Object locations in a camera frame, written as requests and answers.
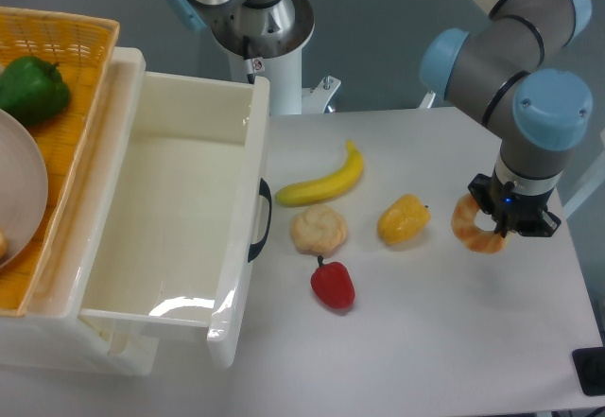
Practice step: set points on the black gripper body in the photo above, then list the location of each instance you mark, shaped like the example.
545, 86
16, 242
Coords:
529, 215

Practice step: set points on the glazed orange donut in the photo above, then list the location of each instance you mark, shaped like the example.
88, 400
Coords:
469, 234

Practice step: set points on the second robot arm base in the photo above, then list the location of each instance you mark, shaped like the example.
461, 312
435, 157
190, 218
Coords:
266, 29

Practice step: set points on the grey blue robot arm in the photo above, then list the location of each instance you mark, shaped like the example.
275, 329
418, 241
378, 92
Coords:
499, 78

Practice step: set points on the open white upper drawer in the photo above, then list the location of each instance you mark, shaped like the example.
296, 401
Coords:
190, 212

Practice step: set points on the white drawer cabinet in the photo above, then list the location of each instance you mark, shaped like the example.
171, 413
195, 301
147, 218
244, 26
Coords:
52, 334

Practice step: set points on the yellow bell pepper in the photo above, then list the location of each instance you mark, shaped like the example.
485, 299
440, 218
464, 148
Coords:
404, 219

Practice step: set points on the black device at table edge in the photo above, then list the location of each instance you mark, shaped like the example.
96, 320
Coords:
589, 365

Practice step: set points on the yellow banana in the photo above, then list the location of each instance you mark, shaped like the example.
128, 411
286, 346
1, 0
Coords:
327, 187

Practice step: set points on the red bell pepper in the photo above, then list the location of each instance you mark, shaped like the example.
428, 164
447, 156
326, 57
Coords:
332, 284

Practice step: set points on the beige cream puff pastry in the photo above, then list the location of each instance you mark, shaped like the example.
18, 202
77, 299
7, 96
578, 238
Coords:
319, 229

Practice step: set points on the orange woven plastic basket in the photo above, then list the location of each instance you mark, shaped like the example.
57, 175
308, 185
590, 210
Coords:
82, 47

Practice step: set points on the beige round plate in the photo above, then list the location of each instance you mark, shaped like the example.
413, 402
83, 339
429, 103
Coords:
24, 187

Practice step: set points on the green bell pepper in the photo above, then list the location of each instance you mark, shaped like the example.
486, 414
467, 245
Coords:
33, 90

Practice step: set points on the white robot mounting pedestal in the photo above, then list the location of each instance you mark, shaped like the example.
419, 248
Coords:
287, 94

